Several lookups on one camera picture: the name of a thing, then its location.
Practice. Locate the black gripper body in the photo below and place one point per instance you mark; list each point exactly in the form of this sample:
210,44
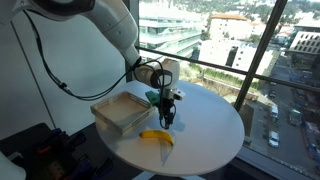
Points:
167,106

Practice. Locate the yellow banana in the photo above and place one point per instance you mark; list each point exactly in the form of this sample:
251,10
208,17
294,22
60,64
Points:
156,134

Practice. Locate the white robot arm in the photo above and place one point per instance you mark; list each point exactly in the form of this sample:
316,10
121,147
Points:
110,20

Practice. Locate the light wooden slotted tray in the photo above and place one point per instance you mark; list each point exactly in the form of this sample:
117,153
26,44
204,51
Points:
120,111

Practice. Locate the dark window handrail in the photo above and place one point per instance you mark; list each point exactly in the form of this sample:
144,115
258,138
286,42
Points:
200,63

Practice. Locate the white table base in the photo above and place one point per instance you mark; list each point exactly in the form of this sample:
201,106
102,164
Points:
143,176

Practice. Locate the blue clamp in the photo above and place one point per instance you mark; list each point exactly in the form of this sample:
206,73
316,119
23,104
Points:
83,168

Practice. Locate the black clamp with red tip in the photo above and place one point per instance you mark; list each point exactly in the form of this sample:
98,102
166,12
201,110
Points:
60,141

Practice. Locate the slim window mullion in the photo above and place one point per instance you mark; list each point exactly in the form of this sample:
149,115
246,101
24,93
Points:
261,50

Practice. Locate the black perforated mounting board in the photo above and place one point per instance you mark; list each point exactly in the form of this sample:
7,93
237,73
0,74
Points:
20,140

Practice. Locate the white rounded object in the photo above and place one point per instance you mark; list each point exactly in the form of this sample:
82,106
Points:
10,170

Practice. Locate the grey window bottom frame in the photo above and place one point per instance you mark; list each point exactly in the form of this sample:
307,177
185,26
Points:
260,161

